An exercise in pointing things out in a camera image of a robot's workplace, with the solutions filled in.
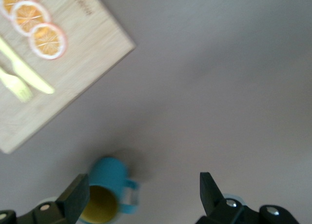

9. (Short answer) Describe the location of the orange slice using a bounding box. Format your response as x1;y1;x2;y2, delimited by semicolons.
0;0;32;21
28;22;68;61
11;0;52;37

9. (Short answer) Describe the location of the teal cup with yellow inside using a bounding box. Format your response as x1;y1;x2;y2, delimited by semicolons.
78;156;141;224

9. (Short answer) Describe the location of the bamboo cutting board, metal handle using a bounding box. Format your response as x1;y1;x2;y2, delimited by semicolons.
0;0;137;154

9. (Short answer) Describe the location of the yellow plastic knife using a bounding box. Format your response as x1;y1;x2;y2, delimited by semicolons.
0;36;55;95

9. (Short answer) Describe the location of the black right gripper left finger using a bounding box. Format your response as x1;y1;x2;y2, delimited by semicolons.
0;174;91;224

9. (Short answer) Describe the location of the yellow plastic fork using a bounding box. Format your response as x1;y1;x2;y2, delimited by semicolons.
0;67;34;103

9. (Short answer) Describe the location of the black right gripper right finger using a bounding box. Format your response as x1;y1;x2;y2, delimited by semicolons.
199;172;300;224

